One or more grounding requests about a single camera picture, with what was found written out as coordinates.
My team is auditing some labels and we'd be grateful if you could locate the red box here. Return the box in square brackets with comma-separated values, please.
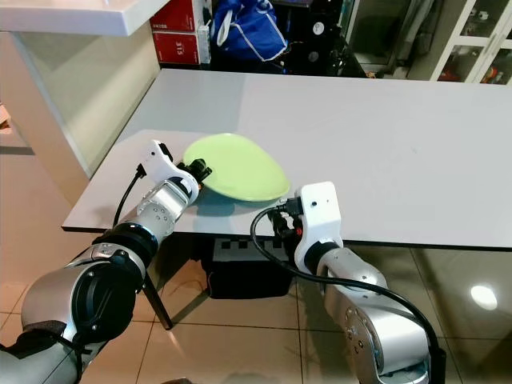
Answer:
[150, 0, 202, 66]

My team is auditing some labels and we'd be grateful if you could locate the glass door cabinet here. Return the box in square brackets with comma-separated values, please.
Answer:
[430, 0, 512, 86]

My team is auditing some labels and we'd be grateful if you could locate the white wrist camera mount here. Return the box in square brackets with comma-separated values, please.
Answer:
[143, 140, 200, 198]
[291, 182, 342, 273]

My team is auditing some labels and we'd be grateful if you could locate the light green plate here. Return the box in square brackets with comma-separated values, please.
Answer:
[182, 134, 291, 203]

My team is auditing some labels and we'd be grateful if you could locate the white high counter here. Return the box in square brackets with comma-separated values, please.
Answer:
[0, 0, 162, 233]

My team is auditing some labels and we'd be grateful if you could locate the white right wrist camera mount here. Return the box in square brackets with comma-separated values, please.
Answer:
[291, 182, 342, 273]

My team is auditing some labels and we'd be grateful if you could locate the black box with checker pattern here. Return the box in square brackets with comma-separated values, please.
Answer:
[210, 236, 290, 299]

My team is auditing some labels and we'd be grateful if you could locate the black appliance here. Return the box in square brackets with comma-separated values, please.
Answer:
[288, 0, 369, 78]

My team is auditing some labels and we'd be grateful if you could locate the blue bag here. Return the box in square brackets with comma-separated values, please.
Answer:
[210, 0, 290, 64]

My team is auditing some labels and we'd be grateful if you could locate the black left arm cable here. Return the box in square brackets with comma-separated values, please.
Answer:
[114, 164, 146, 229]

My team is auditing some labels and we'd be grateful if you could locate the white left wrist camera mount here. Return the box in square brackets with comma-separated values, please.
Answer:
[143, 140, 200, 198]

